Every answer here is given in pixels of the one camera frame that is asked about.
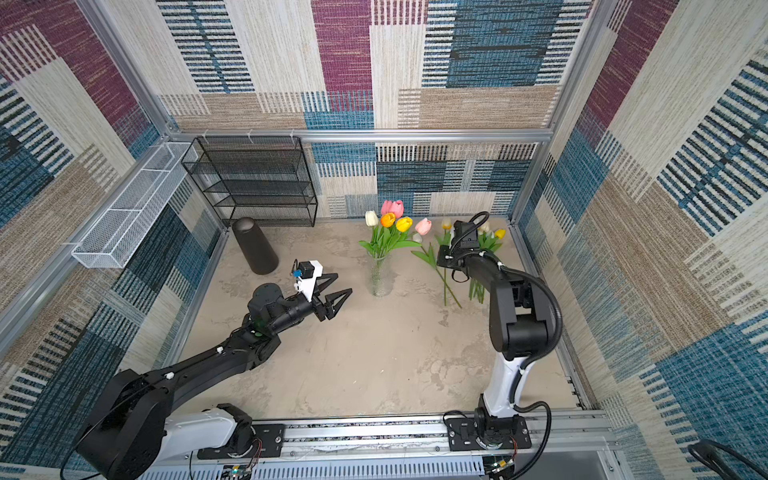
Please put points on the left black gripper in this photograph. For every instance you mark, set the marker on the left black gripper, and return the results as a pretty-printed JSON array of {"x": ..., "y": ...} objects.
[{"x": 330, "y": 311}]

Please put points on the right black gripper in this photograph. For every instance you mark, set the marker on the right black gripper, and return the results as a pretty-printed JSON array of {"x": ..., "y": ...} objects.
[{"x": 442, "y": 260}]

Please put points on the clear glass vase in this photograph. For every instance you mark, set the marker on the clear glass vase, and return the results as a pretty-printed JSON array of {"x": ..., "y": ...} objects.
[{"x": 381, "y": 277}]

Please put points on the tulip bunch yellow orange pink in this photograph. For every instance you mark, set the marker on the tulip bunch yellow orange pink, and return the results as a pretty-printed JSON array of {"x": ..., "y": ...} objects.
[{"x": 393, "y": 234}]

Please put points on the pink tulip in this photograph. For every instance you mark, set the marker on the pink tulip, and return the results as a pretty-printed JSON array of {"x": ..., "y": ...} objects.
[{"x": 393, "y": 207}]

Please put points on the white tulip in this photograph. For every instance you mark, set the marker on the white tulip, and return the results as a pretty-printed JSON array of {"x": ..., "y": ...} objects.
[{"x": 372, "y": 221}]

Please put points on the dark cylindrical vase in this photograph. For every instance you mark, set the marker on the dark cylindrical vase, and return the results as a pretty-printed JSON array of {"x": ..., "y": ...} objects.
[{"x": 256, "y": 248}]

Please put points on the tulip bunch blue yellow white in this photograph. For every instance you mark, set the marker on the tulip bunch blue yellow white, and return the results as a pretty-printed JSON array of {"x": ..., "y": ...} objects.
[{"x": 489, "y": 242}]

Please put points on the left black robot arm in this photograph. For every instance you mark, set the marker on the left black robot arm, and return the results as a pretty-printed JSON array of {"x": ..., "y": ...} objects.
[{"x": 134, "y": 422}]

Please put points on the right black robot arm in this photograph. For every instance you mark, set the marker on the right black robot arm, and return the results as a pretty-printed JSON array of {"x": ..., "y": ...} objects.
[{"x": 525, "y": 325}]

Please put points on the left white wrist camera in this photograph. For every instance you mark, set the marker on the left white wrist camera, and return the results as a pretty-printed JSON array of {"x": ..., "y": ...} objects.
[{"x": 305, "y": 275}]

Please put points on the aluminium frame crossbar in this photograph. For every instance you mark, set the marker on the aluminium frame crossbar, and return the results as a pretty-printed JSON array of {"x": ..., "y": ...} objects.
[{"x": 382, "y": 135}]

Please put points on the black wire shelf rack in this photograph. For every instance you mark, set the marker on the black wire shelf rack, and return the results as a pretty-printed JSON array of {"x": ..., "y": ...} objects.
[{"x": 265, "y": 178}]

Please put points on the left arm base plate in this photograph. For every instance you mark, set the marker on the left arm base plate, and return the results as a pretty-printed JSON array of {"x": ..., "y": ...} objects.
[{"x": 258, "y": 441}]

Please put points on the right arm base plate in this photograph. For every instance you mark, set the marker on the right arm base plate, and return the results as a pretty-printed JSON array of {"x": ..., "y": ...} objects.
[{"x": 470, "y": 434}]

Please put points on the white wire mesh basket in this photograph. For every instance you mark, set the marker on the white wire mesh basket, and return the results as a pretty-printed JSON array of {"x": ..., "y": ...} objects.
[{"x": 112, "y": 241}]

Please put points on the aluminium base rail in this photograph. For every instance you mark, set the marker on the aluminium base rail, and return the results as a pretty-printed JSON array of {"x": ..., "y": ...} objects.
[{"x": 565, "y": 445}]

